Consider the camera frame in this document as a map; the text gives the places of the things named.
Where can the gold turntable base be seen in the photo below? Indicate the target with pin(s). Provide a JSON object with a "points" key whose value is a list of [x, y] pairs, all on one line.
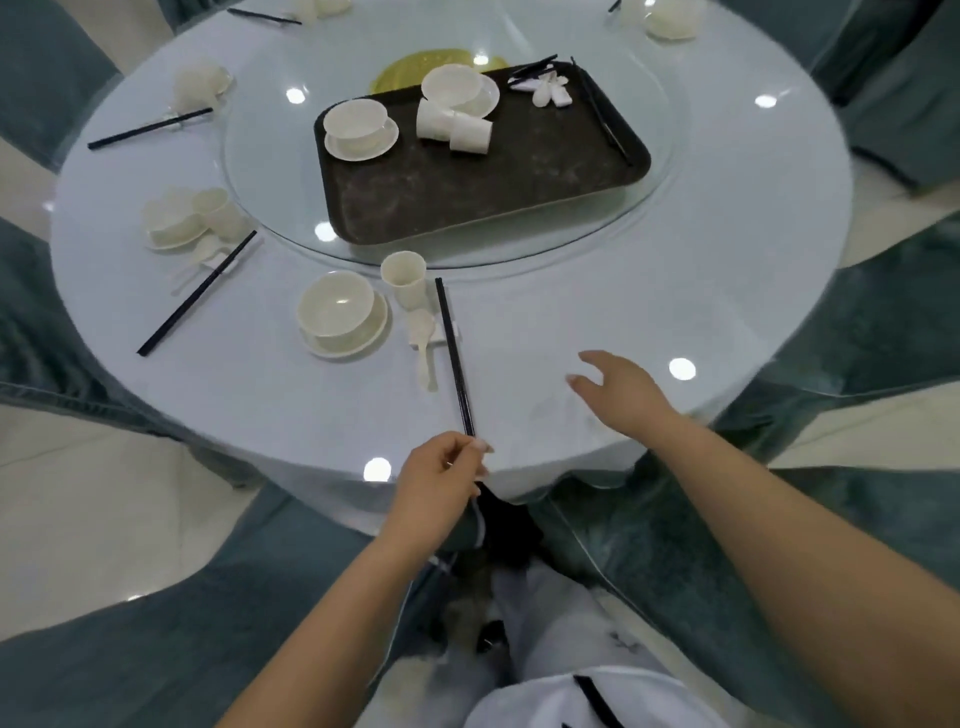
{"points": [[397, 71]]}

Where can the person's white shirt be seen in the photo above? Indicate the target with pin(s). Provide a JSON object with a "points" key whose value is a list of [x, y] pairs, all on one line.
{"points": [[525, 705]]}

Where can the white round table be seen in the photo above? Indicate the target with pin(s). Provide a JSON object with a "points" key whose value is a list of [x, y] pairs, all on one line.
{"points": [[675, 285]]}

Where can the heap of small white pieces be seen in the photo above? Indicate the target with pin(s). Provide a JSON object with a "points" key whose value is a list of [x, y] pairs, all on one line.
{"points": [[544, 94]]}

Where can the person's black shoe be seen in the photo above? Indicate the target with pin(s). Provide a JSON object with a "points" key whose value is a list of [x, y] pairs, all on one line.
{"points": [[491, 637]]}

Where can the person's left forearm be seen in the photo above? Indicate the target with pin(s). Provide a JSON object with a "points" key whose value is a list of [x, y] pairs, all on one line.
{"points": [[330, 645]]}

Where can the person's right hand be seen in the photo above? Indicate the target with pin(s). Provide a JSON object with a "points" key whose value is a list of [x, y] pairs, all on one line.
{"points": [[630, 397]]}

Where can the bunch of black chopsticks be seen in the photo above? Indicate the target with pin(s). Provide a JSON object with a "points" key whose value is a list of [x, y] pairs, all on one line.
{"points": [[601, 112]]}

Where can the glass lazy susan turntable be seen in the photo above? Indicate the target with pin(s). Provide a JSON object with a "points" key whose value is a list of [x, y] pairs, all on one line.
{"points": [[262, 165]]}

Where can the person's left hand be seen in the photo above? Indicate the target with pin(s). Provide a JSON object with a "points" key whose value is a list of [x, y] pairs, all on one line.
{"points": [[435, 495]]}

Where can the black tray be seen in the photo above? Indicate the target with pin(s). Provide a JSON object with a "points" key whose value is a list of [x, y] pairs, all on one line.
{"points": [[487, 187]]}

